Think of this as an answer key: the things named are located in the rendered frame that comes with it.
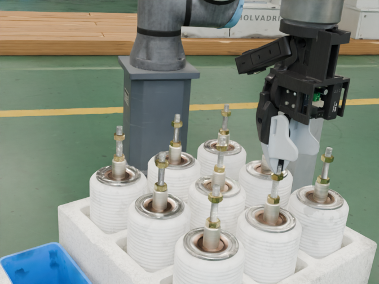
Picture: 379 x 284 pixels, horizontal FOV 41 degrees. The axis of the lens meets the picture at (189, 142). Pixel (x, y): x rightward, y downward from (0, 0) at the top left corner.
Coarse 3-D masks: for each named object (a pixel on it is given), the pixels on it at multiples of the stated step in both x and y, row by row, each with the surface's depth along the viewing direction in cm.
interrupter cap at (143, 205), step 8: (136, 200) 77; (144, 200) 77; (152, 200) 78; (168, 200) 78; (176, 200) 78; (136, 208) 74; (144, 208) 75; (152, 208) 76; (168, 208) 76; (176, 208) 75; (144, 216) 73; (152, 216) 73; (160, 216) 73; (168, 216) 73; (176, 216) 74
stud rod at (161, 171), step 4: (160, 152) 73; (164, 152) 73; (160, 156) 73; (164, 156) 73; (160, 160) 73; (164, 160) 73; (160, 168) 73; (164, 168) 74; (160, 172) 74; (164, 172) 74; (160, 176) 74; (164, 176) 74; (160, 180) 74; (160, 184) 74
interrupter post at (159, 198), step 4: (156, 192) 74; (160, 192) 74; (164, 192) 74; (156, 196) 75; (160, 196) 74; (164, 196) 75; (156, 200) 75; (160, 200) 75; (164, 200) 75; (152, 204) 76; (156, 204) 75; (160, 204) 75; (164, 204) 75; (156, 208) 75; (160, 208) 75; (164, 208) 76
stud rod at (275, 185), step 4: (280, 168) 71; (280, 172) 72; (272, 184) 73; (276, 184) 72; (272, 188) 73; (276, 188) 73; (272, 192) 73; (276, 192) 73; (272, 196) 73; (276, 196) 73
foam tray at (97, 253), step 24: (72, 216) 85; (72, 240) 86; (96, 240) 79; (120, 240) 80; (360, 240) 84; (96, 264) 80; (120, 264) 74; (312, 264) 77; (336, 264) 78; (360, 264) 83
